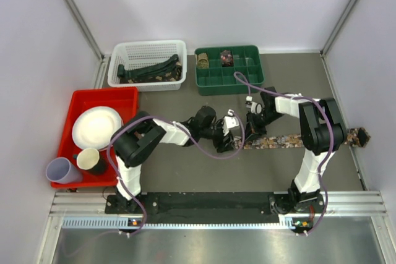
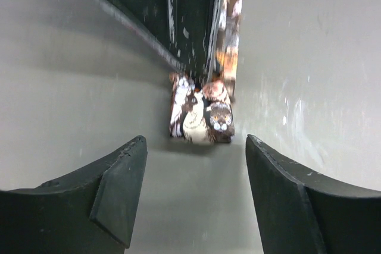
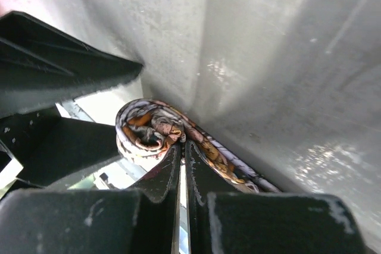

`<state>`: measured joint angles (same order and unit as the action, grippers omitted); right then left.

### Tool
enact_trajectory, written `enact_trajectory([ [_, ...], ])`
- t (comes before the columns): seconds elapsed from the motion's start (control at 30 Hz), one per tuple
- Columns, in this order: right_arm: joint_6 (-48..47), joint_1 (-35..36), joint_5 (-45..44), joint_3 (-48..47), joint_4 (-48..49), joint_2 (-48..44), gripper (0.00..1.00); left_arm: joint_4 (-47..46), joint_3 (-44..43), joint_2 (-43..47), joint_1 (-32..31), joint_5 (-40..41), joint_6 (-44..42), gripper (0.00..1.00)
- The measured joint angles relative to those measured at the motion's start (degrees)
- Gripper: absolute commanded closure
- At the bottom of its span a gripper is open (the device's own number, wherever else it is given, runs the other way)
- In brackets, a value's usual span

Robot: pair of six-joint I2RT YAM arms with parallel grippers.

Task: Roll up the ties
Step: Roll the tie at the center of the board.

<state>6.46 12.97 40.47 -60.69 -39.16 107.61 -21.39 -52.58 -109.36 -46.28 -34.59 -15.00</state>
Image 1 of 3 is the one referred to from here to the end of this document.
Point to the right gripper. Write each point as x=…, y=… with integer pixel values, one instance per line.
x=252, y=130

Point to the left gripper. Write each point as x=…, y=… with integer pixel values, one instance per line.
x=219, y=145

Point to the brown floral patterned tie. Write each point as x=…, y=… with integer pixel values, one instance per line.
x=356, y=137

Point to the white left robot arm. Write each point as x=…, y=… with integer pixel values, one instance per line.
x=135, y=141

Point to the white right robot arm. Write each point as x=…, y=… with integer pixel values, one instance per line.
x=322, y=132

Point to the dark floral tie in basket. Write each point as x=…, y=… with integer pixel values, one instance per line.
x=161, y=75

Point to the rolled olive tie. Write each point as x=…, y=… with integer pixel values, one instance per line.
x=202, y=61

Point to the rolled dark floral tie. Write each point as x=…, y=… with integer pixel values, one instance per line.
x=226, y=58

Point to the red plastic bin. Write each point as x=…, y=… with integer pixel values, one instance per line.
x=123, y=100

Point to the dark green tie in basket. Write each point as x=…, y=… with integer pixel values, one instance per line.
x=148, y=67

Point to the white perforated plastic basket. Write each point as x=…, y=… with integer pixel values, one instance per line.
x=142, y=54

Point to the white plate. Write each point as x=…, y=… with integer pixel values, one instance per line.
x=94, y=127

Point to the cream mug with dark outside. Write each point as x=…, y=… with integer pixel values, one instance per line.
x=91, y=161

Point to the lavender plastic cup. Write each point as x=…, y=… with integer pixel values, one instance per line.
x=62, y=171

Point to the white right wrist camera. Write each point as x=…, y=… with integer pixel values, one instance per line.
x=252, y=106

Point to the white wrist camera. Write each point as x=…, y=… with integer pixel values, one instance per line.
x=252, y=106
x=230, y=121

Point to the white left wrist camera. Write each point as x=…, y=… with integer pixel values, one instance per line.
x=230, y=121

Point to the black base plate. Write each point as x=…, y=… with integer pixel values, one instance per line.
x=222, y=207

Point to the aluminium frame rail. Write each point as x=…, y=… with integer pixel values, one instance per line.
x=86, y=210

